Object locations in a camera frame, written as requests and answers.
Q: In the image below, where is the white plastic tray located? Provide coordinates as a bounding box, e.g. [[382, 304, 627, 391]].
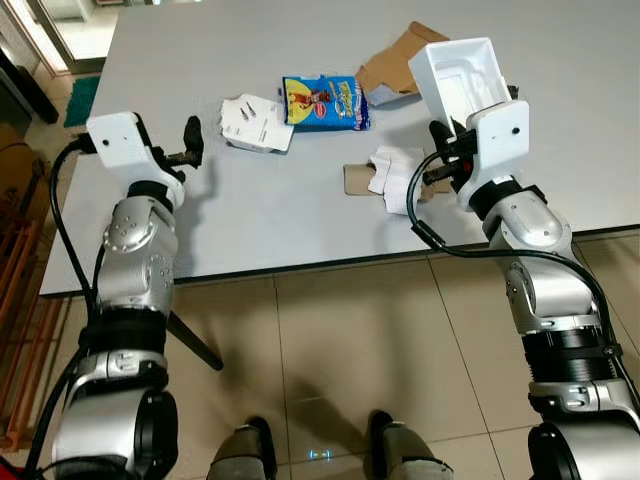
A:
[[410, 38, 521, 136]]

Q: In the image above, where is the white printed packet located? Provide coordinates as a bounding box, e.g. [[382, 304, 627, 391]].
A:
[[219, 93, 297, 154]]

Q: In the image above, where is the crumpled white wrapper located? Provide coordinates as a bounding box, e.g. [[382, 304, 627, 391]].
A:
[[367, 146, 429, 215]]

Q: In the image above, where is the torn brown cardboard piece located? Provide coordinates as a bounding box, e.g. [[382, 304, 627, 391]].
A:
[[356, 22, 443, 107]]

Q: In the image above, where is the flat brown cardboard sheet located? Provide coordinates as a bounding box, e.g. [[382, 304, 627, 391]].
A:
[[343, 163, 457, 203]]

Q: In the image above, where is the green mat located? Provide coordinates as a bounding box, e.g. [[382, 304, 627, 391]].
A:
[[64, 75, 102, 130]]

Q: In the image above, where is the blue snack bag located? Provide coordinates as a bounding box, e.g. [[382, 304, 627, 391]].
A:
[[281, 74, 372, 134]]

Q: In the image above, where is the white table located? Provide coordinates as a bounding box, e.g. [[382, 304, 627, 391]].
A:
[[40, 0, 640, 298]]

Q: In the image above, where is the black elongated object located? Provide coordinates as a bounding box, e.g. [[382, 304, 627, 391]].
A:
[[0, 48, 59, 127]]

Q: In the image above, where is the black metal table leg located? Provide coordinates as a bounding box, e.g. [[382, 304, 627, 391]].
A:
[[163, 308, 225, 372]]

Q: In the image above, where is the orange metal rack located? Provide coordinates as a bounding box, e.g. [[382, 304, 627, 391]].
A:
[[0, 185, 63, 453]]

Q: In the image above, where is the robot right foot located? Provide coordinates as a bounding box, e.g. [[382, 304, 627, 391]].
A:
[[368, 410, 457, 480]]

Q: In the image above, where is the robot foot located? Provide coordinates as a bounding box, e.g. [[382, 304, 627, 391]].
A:
[[208, 416, 279, 480], [368, 410, 457, 480]]

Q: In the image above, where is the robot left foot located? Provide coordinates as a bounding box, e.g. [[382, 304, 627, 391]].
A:
[[208, 416, 279, 480]]

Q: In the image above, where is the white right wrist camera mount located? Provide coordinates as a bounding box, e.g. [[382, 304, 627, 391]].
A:
[[458, 99, 532, 208]]

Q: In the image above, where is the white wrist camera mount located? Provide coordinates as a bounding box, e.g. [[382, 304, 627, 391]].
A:
[[87, 112, 187, 187], [458, 99, 532, 208]]

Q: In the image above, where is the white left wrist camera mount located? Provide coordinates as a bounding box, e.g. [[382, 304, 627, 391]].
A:
[[87, 112, 187, 187]]

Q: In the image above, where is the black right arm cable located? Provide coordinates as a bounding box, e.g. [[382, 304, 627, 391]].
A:
[[405, 150, 626, 401]]

